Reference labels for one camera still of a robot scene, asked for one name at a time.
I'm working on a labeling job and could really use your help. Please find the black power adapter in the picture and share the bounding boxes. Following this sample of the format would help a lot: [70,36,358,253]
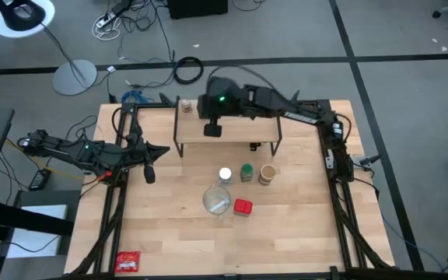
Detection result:
[28,167,52,192]

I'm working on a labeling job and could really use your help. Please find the bagel seasoning jar white lid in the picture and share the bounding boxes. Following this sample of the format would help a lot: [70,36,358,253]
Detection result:
[218,166,233,186]

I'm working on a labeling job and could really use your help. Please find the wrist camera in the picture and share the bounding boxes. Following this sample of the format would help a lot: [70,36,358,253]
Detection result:
[203,117,223,138]
[142,163,157,185]

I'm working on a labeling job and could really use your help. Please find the black aluminium table frame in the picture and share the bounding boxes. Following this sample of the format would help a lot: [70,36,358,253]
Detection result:
[67,99,395,280]

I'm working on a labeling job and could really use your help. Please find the white cable coil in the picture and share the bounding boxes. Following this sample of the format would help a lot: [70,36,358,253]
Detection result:
[91,15,123,42]

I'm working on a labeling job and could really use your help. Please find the smoked paprika red tin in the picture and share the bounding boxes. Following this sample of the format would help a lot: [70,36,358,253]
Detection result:
[233,198,254,218]

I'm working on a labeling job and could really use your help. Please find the black clamp-mounted device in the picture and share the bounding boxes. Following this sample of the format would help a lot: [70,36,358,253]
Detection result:
[358,154,383,166]

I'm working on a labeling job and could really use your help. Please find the furikake seasoning jar tan lid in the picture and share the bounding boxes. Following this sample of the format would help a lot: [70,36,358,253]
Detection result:
[257,163,278,187]

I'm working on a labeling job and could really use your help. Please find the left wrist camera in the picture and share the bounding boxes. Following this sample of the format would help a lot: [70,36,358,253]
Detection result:
[142,163,157,185]

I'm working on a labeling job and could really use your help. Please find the yellow cable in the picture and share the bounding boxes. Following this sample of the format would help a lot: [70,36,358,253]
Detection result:
[5,138,85,182]

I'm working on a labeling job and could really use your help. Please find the red snack packet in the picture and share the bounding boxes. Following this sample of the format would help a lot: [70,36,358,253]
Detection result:
[114,250,142,273]

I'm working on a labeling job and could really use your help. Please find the black box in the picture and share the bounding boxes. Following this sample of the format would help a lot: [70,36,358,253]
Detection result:
[167,0,229,19]

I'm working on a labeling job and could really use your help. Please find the white power strip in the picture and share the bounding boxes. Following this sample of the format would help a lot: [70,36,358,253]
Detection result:
[95,10,117,29]

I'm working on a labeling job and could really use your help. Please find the floor lamp grey round base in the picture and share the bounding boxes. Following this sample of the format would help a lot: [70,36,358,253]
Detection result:
[0,0,98,96]

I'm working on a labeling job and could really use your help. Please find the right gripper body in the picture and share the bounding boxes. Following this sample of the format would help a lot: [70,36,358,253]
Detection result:
[199,95,245,120]

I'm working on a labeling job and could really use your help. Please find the blue cable bundle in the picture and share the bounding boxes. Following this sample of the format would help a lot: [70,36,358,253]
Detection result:
[121,89,149,104]

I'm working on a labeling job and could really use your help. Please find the coiled black cable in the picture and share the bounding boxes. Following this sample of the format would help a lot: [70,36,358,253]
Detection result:
[172,56,205,86]

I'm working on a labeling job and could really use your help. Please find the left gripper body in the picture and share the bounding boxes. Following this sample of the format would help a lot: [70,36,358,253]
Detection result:
[121,138,152,170]

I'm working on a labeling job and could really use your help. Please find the white flat panel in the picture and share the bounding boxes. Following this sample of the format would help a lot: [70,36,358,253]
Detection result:
[5,205,68,259]

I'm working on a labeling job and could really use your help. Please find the clear glass mug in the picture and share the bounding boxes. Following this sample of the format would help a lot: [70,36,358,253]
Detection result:
[201,184,233,225]

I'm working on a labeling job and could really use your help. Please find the grey side cabinet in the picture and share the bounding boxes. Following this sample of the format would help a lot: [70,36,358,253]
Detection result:
[0,189,82,280]

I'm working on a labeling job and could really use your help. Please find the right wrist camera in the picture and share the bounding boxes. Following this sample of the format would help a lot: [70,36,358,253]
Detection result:
[203,117,223,138]

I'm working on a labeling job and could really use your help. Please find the oregano jar green lid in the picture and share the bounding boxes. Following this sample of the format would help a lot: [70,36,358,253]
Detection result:
[240,163,255,183]

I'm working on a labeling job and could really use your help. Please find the wooden shelf black metal frame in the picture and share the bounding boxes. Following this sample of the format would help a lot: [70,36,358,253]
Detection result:
[172,97,284,158]

